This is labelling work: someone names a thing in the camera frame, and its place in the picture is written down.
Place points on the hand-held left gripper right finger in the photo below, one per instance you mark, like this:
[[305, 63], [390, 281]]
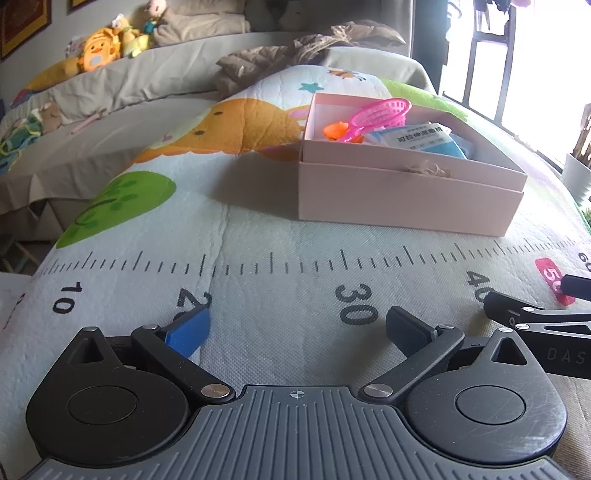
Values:
[[408, 323]]

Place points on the pink headed baby doll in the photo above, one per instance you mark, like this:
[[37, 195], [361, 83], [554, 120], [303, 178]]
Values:
[[154, 14]]

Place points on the orange duck plush toy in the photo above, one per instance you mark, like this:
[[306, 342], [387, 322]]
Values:
[[99, 50]]

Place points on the brown padded jacket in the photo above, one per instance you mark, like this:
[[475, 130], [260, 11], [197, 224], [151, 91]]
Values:
[[277, 60]]

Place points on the small orange plastic toy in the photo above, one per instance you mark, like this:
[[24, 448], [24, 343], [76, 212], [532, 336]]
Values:
[[336, 130]]

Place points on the small brown item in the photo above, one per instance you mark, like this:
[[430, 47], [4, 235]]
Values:
[[427, 169]]

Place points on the pink cardboard box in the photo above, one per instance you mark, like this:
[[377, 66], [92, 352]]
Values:
[[392, 203]]

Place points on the grey plush toy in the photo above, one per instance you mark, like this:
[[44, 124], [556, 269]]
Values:
[[295, 14]]

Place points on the small brown plush toy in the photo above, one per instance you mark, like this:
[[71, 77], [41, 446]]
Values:
[[51, 117]]

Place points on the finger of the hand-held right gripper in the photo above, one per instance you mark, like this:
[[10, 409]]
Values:
[[508, 307], [577, 285]]

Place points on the grey covered sofa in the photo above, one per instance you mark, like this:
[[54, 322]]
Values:
[[115, 124]]

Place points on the printed cartoon play mat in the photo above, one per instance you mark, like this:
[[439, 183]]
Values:
[[277, 286]]

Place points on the thin pink stick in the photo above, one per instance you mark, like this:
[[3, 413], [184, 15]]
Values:
[[87, 121]]

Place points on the blue white packet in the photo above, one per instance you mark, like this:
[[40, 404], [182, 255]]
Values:
[[415, 141]]

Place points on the tall plant in white pot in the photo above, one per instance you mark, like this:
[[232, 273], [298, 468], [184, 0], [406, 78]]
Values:
[[575, 180]]

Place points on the yellow plush toy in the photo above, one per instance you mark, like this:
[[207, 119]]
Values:
[[131, 39]]

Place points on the beige folded blanket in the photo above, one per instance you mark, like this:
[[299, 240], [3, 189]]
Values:
[[198, 23]]

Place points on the yellow cushion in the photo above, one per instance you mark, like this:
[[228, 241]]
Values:
[[53, 76]]

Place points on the pink plastic toy net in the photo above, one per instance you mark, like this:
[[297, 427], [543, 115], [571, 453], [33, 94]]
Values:
[[378, 113]]

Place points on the colourful patterned cloth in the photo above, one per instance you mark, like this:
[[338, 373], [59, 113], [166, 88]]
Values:
[[18, 138]]

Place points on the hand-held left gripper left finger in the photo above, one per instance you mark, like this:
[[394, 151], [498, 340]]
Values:
[[189, 330]]

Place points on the grey curtain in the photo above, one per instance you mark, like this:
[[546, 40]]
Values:
[[429, 41]]

